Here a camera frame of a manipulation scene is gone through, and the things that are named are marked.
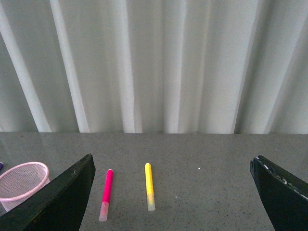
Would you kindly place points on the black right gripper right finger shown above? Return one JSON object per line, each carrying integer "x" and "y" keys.
{"x": 283, "y": 195}

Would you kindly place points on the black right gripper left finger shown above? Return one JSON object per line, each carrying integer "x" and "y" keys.
{"x": 58, "y": 206}

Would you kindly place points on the pink mesh cup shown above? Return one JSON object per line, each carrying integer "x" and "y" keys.
{"x": 21, "y": 182}

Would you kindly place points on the pink highlighter pen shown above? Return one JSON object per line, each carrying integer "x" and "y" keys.
{"x": 106, "y": 196}

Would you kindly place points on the yellow highlighter pen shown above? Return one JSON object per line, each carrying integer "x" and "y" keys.
{"x": 149, "y": 187}

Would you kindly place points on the white curtain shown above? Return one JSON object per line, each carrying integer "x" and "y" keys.
{"x": 140, "y": 66}

